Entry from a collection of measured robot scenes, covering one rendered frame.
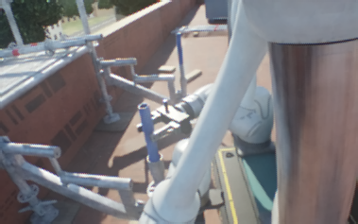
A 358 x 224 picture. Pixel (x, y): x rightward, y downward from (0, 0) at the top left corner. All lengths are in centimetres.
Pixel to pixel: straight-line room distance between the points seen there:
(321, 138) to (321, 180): 6
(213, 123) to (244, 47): 14
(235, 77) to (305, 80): 20
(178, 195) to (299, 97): 29
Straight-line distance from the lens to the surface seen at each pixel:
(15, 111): 153
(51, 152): 106
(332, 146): 25
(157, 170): 87
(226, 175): 110
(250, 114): 82
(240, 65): 40
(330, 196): 31
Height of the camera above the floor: 112
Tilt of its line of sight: 31 degrees down
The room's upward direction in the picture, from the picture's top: 7 degrees counter-clockwise
